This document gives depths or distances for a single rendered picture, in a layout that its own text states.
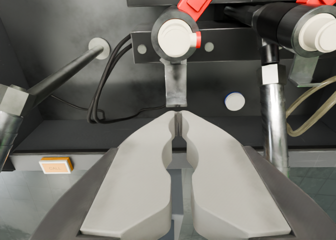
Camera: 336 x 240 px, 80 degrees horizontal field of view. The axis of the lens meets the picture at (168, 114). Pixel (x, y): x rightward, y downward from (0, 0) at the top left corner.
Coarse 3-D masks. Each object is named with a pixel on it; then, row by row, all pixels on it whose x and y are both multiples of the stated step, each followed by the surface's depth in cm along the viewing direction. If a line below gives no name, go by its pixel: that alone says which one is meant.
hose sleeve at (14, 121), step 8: (0, 112) 12; (0, 120) 12; (8, 120) 12; (16, 120) 13; (0, 128) 12; (8, 128) 12; (16, 128) 13; (0, 136) 12; (8, 136) 13; (16, 136) 13; (0, 144) 12; (8, 144) 13; (0, 152) 12; (8, 152) 13; (0, 160) 13; (0, 168) 13
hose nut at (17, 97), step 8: (0, 88) 12; (8, 88) 12; (16, 88) 13; (0, 96) 12; (8, 96) 12; (16, 96) 12; (24, 96) 13; (32, 96) 13; (0, 104) 12; (8, 104) 12; (16, 104) 12; (24, 104) 13; (32, 104) 14; (8, 112) 12; (16, 112) 13; (24, 112) 13
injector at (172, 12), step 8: (168, 8) 14; (176, 8) 13; (160, 16) 11; (168, 16) 11; (176, 16) 11; (184, 16) 11; (160, 24) 11; (192, 24) 11; (152, 32) 12; (192, 32) 12; (152, 40) 12; (160, 48) 12; (192, 48) 12; (160, 56) 12; (168, 56) 12; (184, 56) 12
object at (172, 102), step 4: (168, 100) 14; (172, 100) 13; (176, 100) 13; (180, 100) 13; (184, 100) 13; (168, 104) 13; (172, 104) 13; (176, 104) 13; (180, 104) 13; (184, 104) 13
